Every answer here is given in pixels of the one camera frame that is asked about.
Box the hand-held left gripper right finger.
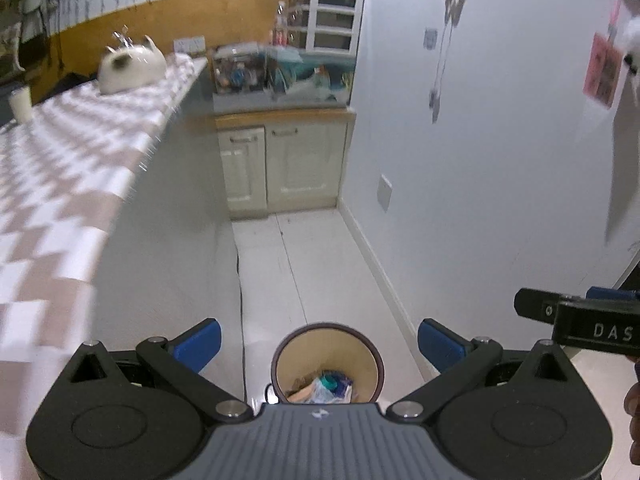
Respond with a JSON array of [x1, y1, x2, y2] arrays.
[[387, 318, 576, 421]]

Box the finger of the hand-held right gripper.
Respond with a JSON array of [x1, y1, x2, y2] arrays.
[[514, 287, 581, 322], [586, 286, 640, 304]]

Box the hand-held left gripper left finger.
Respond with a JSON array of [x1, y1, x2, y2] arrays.
[[67, 318, 256, 421]]

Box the purple blue snack bag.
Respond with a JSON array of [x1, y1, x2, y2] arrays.
[[334, 372, 355, 404]]

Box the beige bin with brown rim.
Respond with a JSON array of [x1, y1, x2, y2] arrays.
[[270, 323, 385, 405]]

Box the clear plastic bag teal item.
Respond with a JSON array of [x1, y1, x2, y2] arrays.
[[302, 373, 341, 405]]

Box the person's right hand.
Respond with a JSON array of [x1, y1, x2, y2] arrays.
[[623, 380, 640, 467]]

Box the white bar counter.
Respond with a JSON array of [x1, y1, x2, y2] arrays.
[[90, 60, 247, 411]]

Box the brown white checkered tablecloth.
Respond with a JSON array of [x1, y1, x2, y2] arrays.
[[0, 54, 209, 480]]

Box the cream cabinet with wooden top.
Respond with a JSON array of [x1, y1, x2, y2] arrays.
[[214, 107, 358, 221]]

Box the pink card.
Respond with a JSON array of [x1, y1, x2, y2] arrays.
[[582, 32, 621, 110]]

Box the clear plastic storage box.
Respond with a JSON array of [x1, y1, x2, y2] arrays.
[[212, 44, 271, 96]]

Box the white cat-shaped ceramic jar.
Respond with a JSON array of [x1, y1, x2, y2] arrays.
[[97, 34, 169, 95]]

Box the white cup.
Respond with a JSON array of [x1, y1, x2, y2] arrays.
[[8, 87, 34, 124]]

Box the plastic bottle with pink label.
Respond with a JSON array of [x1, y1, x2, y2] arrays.
[[276, 2, 290, 46]]

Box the white drawer unit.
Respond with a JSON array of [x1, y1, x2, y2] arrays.
[[292, 0, 362, 54]]

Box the black floor cable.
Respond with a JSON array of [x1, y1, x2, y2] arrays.
[[234, 252, 249, 404]]

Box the hanging white cable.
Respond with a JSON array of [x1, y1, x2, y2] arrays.
[[428, 0, 472, 124]]

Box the fluffy white sheep plush keychain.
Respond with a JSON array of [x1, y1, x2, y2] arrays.
[[619, 14, 640, 79]]

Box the pink lanyard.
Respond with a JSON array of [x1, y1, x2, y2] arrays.
[[607, 0, 624, 42]]

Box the white wall socket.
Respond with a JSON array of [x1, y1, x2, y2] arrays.
[[173, 35, 207, 55]]

